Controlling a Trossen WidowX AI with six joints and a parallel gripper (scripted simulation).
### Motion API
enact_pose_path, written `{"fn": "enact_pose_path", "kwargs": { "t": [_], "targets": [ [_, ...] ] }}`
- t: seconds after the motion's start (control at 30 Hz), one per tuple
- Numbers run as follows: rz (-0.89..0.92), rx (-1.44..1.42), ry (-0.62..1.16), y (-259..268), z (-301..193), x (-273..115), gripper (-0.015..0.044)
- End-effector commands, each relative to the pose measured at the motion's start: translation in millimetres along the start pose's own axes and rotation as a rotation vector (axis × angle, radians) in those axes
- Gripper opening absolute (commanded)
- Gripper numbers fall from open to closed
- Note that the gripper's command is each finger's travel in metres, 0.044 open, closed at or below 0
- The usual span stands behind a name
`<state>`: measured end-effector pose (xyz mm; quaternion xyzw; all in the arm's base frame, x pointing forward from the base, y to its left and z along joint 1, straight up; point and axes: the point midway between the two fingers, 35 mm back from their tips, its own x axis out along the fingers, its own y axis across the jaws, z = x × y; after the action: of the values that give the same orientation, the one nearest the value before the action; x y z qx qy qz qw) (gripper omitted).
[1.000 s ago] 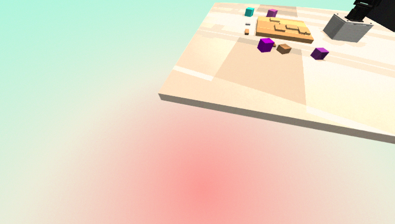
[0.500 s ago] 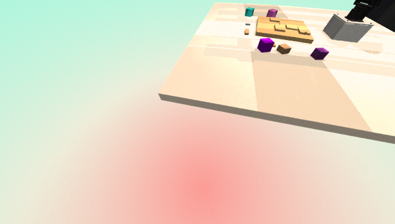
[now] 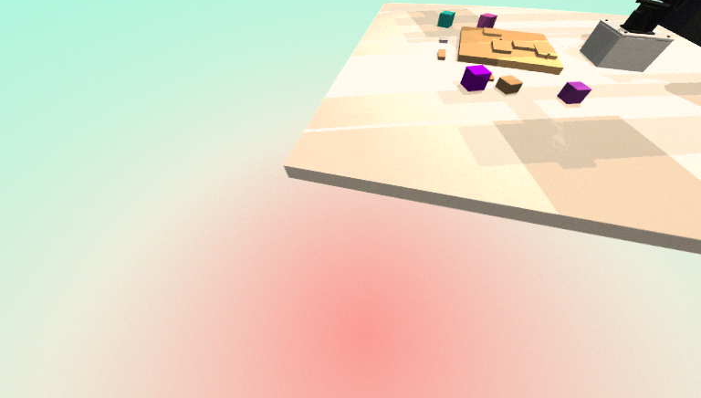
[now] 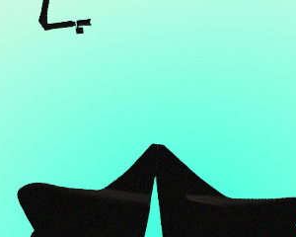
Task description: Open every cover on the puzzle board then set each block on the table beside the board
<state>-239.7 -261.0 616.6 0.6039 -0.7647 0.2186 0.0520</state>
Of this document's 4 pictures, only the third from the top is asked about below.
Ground orange puzzle board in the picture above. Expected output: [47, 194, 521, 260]
[457, 26, 564, 75]

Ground teal cube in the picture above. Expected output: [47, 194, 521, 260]
[437, 11, 455, 28]

